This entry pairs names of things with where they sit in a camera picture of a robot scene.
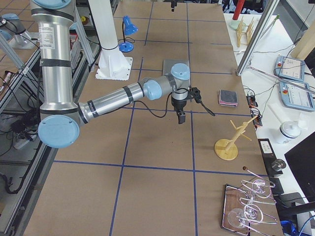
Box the blue desk lamp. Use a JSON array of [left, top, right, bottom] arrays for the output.
[[119, 15, 138, 53]]

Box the far blue teach pendant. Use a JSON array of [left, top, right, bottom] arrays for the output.
[[274, 56, 306, 82]]

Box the wooden dish rack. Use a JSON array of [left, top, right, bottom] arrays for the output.
[[236, 18, 254, 47]]

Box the wine glass on tray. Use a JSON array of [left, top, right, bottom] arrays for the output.
[[227, 207, 263, 229]]

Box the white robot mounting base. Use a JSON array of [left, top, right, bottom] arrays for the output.
[[89, 0, 132, 81]]

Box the white lidded mug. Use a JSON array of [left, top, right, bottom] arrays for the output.
[[277, 121, 301, 144]]

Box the black monitor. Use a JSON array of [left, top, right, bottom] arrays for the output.
[[284, 133, 315, 202]]

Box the grey pink folded cloth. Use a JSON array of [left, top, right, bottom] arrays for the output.
[[218, 89, 238, 107]]

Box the aluminium camera post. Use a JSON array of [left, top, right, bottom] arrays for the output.
[[236, 0, 280, 76]]

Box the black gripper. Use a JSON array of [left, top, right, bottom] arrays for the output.
[[171, 97, 187, 124]]

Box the near blue teach pendant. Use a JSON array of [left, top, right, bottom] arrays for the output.
[[279, 82, 315, 112]]

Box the black wine glass tray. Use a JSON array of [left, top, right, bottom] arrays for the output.
[[220, 183, 279, 234]]

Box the wooden mug tree stand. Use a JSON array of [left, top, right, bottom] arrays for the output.
[[214, 115, 257, 161]]

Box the green glass plate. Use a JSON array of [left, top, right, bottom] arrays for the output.
[[229, 20, 243, 30]]

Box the grey laptop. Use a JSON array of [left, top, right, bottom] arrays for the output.
[[162, 59, 190, 82]]

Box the blue teach pendant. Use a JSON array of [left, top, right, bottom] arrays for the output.
[[274, 56, 306, 82], [279, 82, 315, 112]]

